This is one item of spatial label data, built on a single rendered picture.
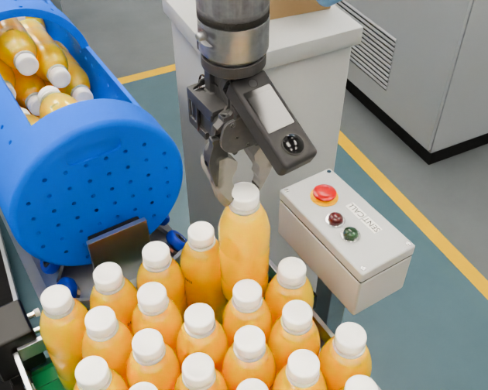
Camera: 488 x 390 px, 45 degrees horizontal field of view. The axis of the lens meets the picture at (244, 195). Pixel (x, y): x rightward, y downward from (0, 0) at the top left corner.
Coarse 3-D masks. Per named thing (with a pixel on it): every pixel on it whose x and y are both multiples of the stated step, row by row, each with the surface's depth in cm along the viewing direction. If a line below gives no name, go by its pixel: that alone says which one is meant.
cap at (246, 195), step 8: (240, 184) 77; (248, 184) 77; (232, 192) 76; (240, 192) 76; (248, 192) 76; (256, 192) 76; (232, 200) 75; (240, 200) 75; (248, 200) 75; (256, 200) 76; (240, 208) 75; (248, 208) 75
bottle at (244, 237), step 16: (256, 208) 77; (224, 224) 78; (240, 224) 77; (256, 224) 77; (224, 240) 79; (240, 240) 78; (256, 240) 78; (224, 256) 82; (240, 256) 80; (256, 256) 80; (224, 272) 84; (240, 272) 82; (256, 272) 83; (224, 288) 87
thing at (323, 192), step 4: (320, 184) 93; (324, 184) 92; (316, 188) 92; (320, 188) 92; (324, 188) 92; (328, 188) 92; (332, 188) 92; (316, 192) 91; (320, 192) 91; (324, 192) 91; (328, 192) 91; (332, 192) 91; (316, 196) 91; (320, 196) 90; (324, 196) 90; (328, 196) 90; (332, 196) 90; (324, 200) 90; (328, 200) 90
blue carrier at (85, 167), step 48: (0, 0) 110; (48, 0) 135; (0, 96) 92; (96, 96) 123; (0, 144) 88; (48, 144) 82; (96, 144) 86; (144, 144) 91; (0, 192) 87; (48, 192) 86; (96, 192) 91; (144, 192) 96; (48, 240) 91
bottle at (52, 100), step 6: (48, 96) 96; (54, 96) 95; (60, 96) 95; (66, 96) 96; (42, 102) 96; (48, 102) 95; (54, 102) 94; (60, 102) 94; (66, 102) 94; (72, 102) 95; (42, 108) 95; (48, 108) 94; (54, 108) 93; (42, 114) 95
